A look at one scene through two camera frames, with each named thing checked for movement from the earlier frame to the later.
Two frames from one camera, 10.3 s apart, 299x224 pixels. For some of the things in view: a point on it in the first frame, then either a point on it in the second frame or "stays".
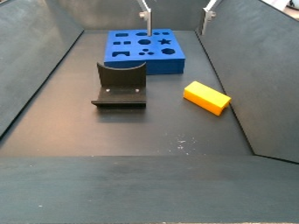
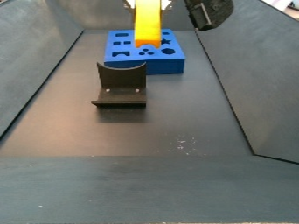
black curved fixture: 122,87 stays
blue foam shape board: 131,46 stays
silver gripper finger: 210,15 to 164,3
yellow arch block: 207,98 to 147,20
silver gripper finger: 146,16 to 130,3
